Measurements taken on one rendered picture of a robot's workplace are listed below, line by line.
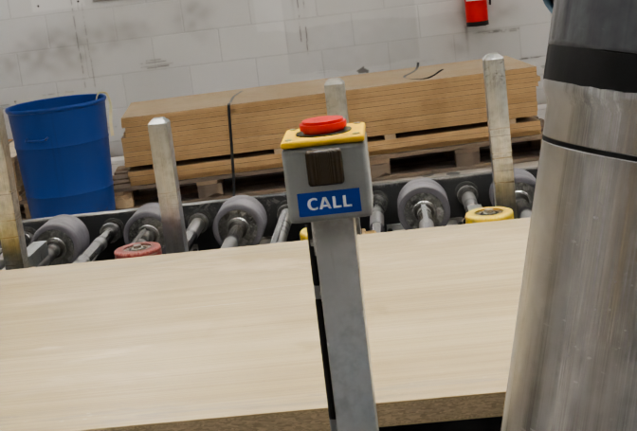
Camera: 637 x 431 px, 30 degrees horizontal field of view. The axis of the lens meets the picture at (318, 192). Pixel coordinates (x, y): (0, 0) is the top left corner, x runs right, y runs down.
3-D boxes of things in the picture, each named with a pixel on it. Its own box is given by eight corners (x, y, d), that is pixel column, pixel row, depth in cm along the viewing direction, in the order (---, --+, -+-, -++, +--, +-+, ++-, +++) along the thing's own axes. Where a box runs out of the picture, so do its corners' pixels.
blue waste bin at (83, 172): (123, 230, 636) (102, 97, 621) (16, 244, 634) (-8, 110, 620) (134, 207, 693) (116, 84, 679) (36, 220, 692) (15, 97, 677)
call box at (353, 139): (373, 224, 99) (364, 133, 97) (290, 233, 99) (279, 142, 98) (374, 206, 106) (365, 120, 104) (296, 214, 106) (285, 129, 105)
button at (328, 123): (347, 140, 99) (345, 119, 99) (300, 145, 99) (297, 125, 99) (348, 132, 103) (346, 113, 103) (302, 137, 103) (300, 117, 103)
